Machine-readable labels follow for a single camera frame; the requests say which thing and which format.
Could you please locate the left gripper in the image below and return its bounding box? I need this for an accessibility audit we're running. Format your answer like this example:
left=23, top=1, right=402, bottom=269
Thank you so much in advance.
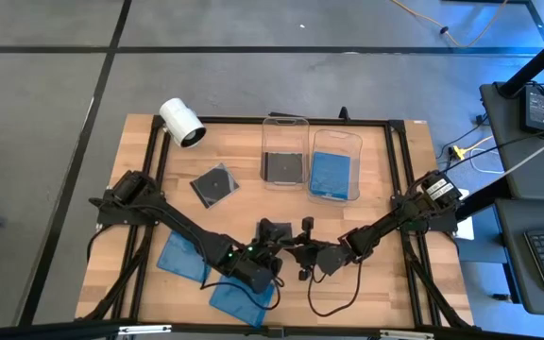
left=246, top=217, right=301, bottom=278

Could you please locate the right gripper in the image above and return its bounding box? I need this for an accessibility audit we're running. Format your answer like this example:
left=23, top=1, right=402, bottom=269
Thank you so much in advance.
left=295, top=215, right=354, bottom=282

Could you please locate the black jewel case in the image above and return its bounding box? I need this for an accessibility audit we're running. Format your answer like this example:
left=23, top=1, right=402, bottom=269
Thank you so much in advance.
left=261, top=151, right=305, bottom=185
left=189, top=161, right=242, bottom=210
left=264, top=220, right=295, bottom=247

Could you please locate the blue cloth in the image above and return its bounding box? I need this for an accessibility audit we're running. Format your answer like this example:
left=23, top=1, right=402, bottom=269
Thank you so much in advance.
left=156, top=229, right=213, bottom=284

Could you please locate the clear plastic bin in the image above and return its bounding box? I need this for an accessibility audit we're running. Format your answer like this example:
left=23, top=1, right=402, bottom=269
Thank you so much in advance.
left=306, top=127, right=365, bottom=205
left=259, top=116, right=311, bottom=191

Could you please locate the white paper sheet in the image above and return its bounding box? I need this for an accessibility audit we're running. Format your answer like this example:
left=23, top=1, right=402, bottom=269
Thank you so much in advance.
left=454, top=187, right=476, bottom=242

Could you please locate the black pole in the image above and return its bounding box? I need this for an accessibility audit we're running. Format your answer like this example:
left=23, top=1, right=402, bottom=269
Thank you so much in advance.
left=497, top=22, right=544, bottom=99
left=454, top=178, right=512, bottom=222

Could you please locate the grey desk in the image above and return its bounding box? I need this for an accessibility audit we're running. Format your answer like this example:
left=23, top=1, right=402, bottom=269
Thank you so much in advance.
left=478, top=80, right=544, bottom=202
left=492, top=196, right=544, bottom=318

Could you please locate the white rod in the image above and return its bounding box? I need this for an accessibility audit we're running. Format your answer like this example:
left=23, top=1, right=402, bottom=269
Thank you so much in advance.
left=501, top=126, right=544, bottom=179

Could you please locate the black rig beam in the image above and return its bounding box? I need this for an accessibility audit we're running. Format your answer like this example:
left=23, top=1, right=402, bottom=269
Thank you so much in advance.
left=0, top=319, right=544, bottom=340

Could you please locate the black power adapter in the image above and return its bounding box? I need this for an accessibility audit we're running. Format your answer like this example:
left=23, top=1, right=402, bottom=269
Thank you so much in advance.
left=518, top=83, right=544, bottom=136

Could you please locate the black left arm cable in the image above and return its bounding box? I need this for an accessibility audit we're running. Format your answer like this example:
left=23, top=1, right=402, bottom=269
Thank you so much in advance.
left=199, top=276, right=283, bottom=313

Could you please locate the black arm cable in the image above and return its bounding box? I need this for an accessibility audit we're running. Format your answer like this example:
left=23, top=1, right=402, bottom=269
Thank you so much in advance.
left=306, top=262, right=364, bottom=318
left=199, top=276, right=283, bottom=313

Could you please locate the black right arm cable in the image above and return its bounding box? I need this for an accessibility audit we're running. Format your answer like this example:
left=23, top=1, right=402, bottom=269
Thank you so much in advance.
left=306, top=262, right=364, bottom=318

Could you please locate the black aluminium table frame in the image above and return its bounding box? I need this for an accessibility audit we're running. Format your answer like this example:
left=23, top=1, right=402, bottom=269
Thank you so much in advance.
left=76, top=114, right=476, bottom=334

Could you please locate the silver metal bracket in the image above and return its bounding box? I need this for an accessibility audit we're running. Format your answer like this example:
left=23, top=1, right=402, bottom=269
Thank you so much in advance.
left=117, top=323, right=173, bottom=337
left=378, top=329, right=436, bottom=340

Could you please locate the white cable loop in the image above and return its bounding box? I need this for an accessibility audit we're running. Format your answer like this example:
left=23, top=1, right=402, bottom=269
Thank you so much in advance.
left=468, top=147, right=507, bottom=176

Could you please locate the yellow-orange extension cable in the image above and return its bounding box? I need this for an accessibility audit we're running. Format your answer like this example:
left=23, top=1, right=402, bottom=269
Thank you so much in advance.
left=388, top=0, right=510, bottom=49

